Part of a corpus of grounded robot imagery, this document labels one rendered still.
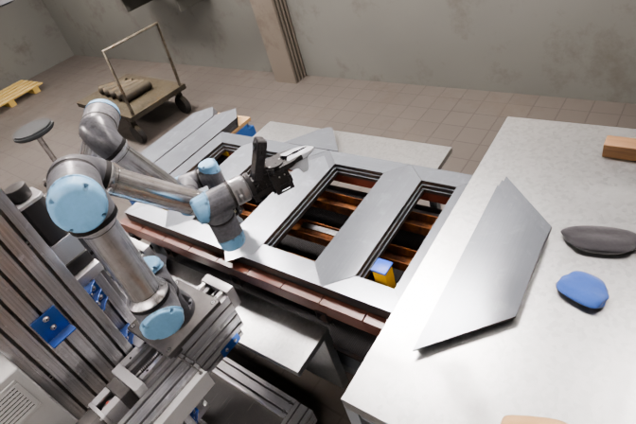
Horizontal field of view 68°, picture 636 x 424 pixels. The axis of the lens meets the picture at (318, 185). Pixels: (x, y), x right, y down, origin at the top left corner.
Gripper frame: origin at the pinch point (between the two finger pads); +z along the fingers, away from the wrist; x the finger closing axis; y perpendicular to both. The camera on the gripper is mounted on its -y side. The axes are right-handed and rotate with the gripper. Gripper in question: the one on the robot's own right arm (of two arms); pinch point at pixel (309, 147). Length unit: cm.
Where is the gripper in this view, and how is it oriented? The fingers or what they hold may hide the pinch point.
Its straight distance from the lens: 131.1
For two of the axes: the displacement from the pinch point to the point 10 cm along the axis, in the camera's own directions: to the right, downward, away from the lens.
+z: 8.6, -4.5, 2.5
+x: 4.2, 3.4, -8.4
